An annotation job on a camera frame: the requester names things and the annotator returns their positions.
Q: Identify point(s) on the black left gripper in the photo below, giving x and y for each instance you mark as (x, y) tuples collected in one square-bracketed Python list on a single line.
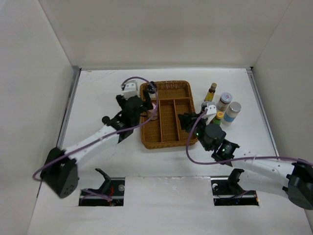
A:
[(147, 103)]

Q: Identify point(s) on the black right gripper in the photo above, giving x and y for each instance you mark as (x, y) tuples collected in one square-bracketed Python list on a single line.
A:
[(185, 121)]

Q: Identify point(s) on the pink cap spice jar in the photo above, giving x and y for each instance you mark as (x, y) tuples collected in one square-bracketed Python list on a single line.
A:
[(153, 113)]

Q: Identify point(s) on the black cap white powder bottle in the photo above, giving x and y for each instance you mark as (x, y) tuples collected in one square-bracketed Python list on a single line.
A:
[(152, 90)]

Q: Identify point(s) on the silver lid blue label jar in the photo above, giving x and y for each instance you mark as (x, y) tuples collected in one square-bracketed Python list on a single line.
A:
[(231, 113)]

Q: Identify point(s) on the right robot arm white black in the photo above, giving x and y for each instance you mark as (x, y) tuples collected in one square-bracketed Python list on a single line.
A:
[(287, 177)]

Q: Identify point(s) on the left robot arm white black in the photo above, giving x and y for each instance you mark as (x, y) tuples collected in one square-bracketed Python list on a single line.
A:
[(60, 171)]

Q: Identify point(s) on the clear lid powder jar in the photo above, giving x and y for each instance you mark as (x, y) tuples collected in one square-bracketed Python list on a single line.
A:
[(204, 105)]

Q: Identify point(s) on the brown wicker divided basket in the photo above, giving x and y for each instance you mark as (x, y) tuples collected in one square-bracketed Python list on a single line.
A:
[(174, 98)]

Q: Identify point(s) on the red sauce bottle yellow cap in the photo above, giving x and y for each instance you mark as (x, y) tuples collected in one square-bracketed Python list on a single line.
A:
[(218, 118)]

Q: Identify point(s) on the yellow oil bottle brown cap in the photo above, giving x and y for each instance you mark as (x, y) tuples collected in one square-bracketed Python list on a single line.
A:
[(211, 92)]

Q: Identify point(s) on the red label white lid jar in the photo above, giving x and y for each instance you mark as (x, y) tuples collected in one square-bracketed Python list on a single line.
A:
[(224, 101)]

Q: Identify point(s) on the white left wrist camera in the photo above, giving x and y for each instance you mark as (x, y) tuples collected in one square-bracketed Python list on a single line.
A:
[(129, 89)]

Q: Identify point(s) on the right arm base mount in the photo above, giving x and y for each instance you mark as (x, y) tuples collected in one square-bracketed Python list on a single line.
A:
[(227, 192)]

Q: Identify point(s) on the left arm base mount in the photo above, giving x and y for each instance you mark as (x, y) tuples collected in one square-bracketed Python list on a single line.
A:
[(109, 194)]

